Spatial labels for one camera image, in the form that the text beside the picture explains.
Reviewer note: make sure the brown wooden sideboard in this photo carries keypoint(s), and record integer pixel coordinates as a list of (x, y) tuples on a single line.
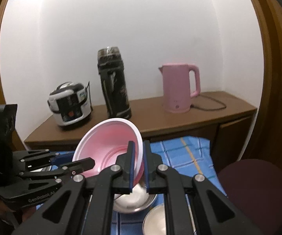
[(218, 116)]

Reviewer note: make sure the person's left hand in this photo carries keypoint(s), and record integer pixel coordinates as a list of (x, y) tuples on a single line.
[(8, 215)]

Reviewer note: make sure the white black rice cooker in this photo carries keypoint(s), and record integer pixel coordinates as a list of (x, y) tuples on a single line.
[(70, 103)]

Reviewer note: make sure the pink electric kettle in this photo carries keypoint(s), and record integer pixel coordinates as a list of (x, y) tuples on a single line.
[(177, 95)]

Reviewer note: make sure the blue plaid tablecloth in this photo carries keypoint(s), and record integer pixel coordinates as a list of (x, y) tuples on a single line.
[(189, 156)]

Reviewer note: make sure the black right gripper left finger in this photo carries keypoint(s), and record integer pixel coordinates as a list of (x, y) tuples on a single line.
[(84, 205)]

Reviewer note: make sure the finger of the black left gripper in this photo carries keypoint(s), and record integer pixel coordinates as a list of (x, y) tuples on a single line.
[(71, 168), (57, 160)]

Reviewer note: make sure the pink plastic bowl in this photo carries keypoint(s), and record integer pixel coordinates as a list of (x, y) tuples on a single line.
[(106, 141)]

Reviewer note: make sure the brown right wooden door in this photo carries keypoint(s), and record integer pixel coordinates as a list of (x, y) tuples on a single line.
[(266, 139)]

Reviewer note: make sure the dark red round stool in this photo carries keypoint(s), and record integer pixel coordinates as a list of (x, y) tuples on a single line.
[(255, 187)]

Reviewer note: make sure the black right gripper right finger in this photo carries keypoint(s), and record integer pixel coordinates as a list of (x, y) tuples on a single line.
[(193, 205)]

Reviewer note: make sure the stainless steel bowl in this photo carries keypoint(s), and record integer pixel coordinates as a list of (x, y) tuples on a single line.
[(154, 222), (138, 200)]

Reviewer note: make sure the black thermos flask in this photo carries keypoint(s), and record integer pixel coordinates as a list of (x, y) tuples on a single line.
[(111, 71)]

